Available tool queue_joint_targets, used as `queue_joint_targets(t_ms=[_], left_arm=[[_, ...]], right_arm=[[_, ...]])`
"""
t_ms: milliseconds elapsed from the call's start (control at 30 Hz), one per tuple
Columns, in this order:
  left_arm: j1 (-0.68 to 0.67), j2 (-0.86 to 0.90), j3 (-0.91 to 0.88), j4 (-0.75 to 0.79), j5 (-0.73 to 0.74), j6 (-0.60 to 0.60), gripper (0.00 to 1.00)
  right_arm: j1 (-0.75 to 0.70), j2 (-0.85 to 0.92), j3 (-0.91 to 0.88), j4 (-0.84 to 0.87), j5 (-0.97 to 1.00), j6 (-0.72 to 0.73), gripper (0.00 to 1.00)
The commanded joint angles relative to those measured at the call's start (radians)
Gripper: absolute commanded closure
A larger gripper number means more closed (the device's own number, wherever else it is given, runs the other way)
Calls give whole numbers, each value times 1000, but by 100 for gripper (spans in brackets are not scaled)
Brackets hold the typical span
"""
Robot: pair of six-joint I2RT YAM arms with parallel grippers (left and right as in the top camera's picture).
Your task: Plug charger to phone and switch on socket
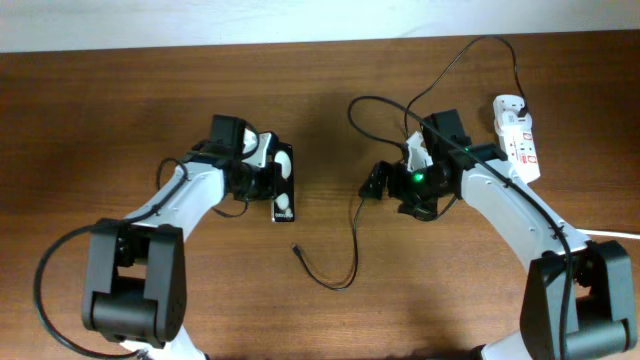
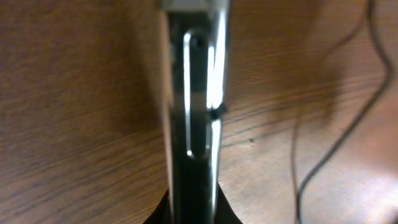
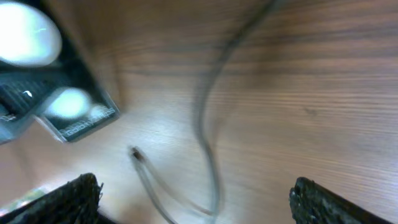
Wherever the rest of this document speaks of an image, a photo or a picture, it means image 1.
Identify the black usb charging cable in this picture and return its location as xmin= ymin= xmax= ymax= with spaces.
xmin=291 ymin=34 xmax=529 ymax=292

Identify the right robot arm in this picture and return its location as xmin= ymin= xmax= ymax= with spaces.
xmin=383 ymin=107 xmax=638 ymax=359

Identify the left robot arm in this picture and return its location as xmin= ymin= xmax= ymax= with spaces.
xmin=81 ymin=115 xmax=295 ymax=359

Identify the white usb charger plug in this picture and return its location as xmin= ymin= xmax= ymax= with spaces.
xmin=493 ymin=95 xmax=532 ymax=136

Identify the white power strip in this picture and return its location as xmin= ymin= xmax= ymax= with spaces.
xmin=494 ymin=120 xmax=541 ymax=183

